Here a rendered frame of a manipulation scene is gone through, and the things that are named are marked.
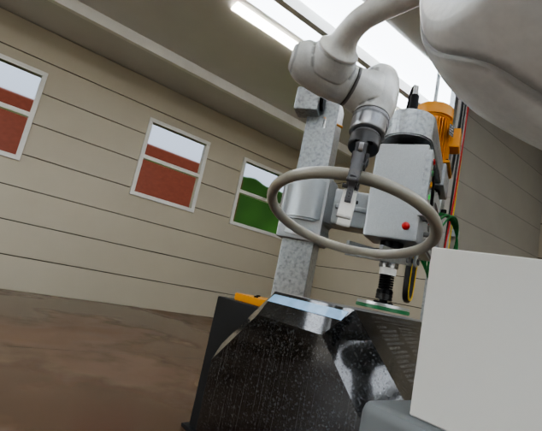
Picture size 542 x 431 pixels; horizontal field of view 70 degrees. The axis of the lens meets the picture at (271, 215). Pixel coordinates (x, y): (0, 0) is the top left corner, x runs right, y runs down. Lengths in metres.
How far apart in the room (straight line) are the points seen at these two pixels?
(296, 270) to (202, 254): 5.55
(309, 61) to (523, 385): 0.81
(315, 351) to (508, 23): 0.98
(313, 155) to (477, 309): 2.13
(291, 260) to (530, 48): 2.06
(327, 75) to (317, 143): 1.46
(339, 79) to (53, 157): 6.32
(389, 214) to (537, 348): 1.43
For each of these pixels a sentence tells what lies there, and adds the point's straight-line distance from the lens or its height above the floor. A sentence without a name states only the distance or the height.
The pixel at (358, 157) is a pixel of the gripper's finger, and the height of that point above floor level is 1.18.
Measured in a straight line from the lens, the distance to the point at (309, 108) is 2.42.
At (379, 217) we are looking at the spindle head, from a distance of 1.70.
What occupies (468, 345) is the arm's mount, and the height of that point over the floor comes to 0.86.
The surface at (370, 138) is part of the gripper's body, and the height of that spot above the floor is 1.24.
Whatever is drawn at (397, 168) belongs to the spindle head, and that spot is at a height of 1.46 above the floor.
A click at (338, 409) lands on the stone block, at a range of 1.09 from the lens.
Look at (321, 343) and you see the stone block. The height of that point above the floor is 0.74.
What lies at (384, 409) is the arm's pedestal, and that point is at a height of 0.80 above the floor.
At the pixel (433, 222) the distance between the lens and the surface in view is 1.02.
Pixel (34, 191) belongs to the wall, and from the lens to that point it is 7.00.
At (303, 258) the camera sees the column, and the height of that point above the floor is 1.05.
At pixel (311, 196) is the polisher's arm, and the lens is 2.23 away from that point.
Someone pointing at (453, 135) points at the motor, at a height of 1.94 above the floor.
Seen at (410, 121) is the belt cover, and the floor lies 1.66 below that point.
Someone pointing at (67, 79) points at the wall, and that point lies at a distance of 7.36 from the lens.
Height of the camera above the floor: 0.87
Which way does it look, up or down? 10 degrees up
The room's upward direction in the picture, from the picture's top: 12 degrees clockwise
